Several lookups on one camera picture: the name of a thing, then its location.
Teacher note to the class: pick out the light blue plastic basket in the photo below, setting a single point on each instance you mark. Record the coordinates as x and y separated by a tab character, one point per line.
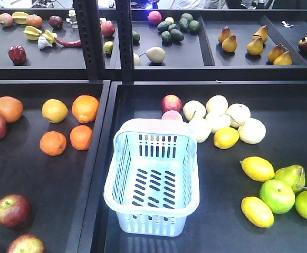
152	183

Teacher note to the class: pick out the pink peach right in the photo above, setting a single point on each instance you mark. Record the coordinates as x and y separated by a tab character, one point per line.
172	115

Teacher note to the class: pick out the red apple near white pears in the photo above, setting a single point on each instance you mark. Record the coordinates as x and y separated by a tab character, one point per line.
171	102

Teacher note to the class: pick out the large orange far right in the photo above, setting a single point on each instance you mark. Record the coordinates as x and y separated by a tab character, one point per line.
85	108

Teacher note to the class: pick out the white pear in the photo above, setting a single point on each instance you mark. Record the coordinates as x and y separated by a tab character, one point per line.
155	54

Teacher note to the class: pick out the small orange right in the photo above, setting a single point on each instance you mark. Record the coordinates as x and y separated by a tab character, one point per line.
81	137

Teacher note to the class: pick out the yellow lemon upper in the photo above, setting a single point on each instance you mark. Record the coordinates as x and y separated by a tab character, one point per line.
226	137

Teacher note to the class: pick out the yellow lemon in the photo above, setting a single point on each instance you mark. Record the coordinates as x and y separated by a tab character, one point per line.
257	168
257	212
226	137

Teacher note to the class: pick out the yellow round citrus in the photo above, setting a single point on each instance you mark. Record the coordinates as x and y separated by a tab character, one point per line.
54	110

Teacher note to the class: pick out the small orange left of pair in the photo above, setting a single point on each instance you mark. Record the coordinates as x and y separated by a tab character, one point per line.
53	143

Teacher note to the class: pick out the yellow lemon middle right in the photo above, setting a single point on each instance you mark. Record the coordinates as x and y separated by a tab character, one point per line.
257	168

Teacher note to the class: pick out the yellow lemon lower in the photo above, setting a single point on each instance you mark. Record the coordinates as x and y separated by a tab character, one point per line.
257	212

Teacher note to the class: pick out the green apple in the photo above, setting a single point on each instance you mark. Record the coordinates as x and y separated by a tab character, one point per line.
279	197

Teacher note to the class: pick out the orange behind apple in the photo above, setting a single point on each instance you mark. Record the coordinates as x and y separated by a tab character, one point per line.
11	109

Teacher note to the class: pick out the green pear upper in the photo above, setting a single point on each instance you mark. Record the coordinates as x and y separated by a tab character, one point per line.
293	176

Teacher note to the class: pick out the red bell pepper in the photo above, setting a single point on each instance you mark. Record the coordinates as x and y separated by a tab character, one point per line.
17	54

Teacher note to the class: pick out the red apple front middle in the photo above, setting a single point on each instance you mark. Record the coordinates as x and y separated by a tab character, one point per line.
15	211

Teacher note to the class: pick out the red apple front right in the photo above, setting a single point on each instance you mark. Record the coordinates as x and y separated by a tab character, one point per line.
27	243

